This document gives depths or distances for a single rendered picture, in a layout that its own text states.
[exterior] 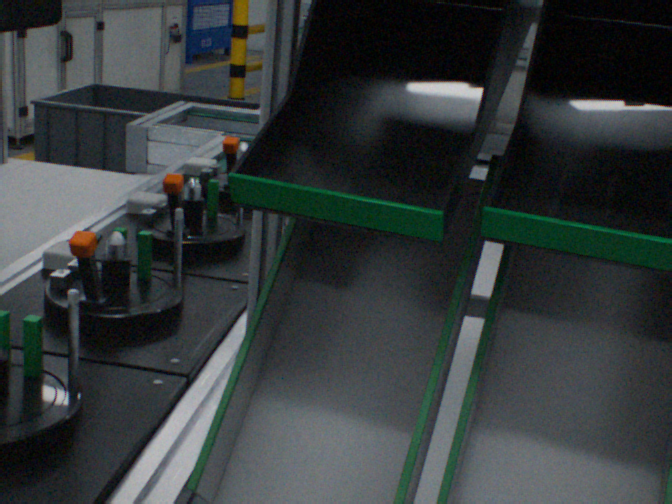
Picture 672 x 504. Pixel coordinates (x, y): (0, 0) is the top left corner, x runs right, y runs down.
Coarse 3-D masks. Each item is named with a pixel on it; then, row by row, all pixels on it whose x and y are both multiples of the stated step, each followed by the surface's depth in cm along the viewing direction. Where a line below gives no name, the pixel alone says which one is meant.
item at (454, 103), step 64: (320, 0) 61; (384, 0) 72; (448, 0) 71; (512, 0) 58; (320, 64) 63; (384, 64) 65; (448, 64) 65; (512, 64) 63; (320, 128) 59; (384, 128) 59; (448, 128) 59; (256, 192) 53; (320, 192) 51; (384, 192) 54; (448, 192) 50
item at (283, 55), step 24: (288, 0) 60; (288, 24) 60; (264, 48) 61; (288, 48) 61; (264, 72) 61; (288, 72) 61; (264, 96) 62; (264, 120) 62; (264, 216) 65; (264, 240) 66; (264, 264) 66
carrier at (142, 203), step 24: (144, 192) 127; (192, 192) 113; (216, 192) 117; (120, 216) 122; (144, 216) 113; (168, 216) 117; (192, 216) 113; (216, 216) 119; (240, 216) 116; (168, 240) 109; (192, 240) 109; (216, 240) 110; (240, 240) 113; (168, 264) 106; (192, 264) 107; (216, 264) 108; (240, 264) 108
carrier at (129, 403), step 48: (0, 336) 68; (0, 384) 68; (48, 384) 72; (96, 384) 77; (144, 384) 77; (0, 432) 64; (48, 432) 66; (96, 432) 69; (144, 432) 70; (0, 480) 62; (48, 480) 63; (96, 480) 63
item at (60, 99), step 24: (48, 96) 267; (72, 96) 283; (96, 96) 298; (120, 96) 297; (144, 96) 295; (168, 96) 294; (192, 96) 292; (48, 120) 261; (72, 120) 259; (96, 120) 258; (120, 120) 257; (48, 144) 263; (72, 144) 262; (96, 144) 260; (120, 144) 259; (96, 168) 263; (120, 168) 261
